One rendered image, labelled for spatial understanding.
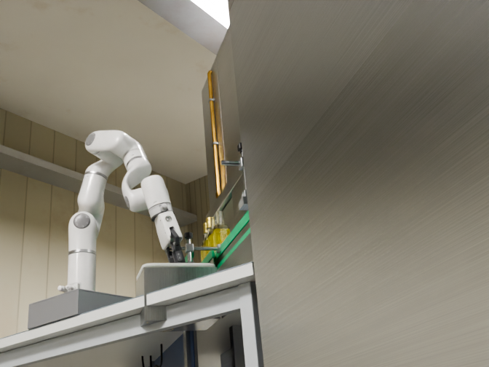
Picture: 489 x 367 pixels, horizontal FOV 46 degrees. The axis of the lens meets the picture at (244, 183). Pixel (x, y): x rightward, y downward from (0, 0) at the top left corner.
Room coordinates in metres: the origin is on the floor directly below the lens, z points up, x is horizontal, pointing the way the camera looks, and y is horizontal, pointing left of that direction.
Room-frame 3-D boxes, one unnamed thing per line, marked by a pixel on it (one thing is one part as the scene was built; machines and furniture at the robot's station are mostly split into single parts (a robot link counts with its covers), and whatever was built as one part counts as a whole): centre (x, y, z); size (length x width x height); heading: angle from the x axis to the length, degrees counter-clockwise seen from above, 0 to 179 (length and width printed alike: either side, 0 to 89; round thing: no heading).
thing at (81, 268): (1.94, 0.60, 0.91); 0.16 x 0.13 x 0.15; 155
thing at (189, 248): (1.89, 0.19, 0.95); 0.17 x 0.03 x 0.12; 110
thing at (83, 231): (1.96, 0.60, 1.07); 0.13 x 0.10 x 0.16; 12
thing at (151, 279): (1.76, 0.22, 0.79); 0.27 x 0.17 x 0.08; 110
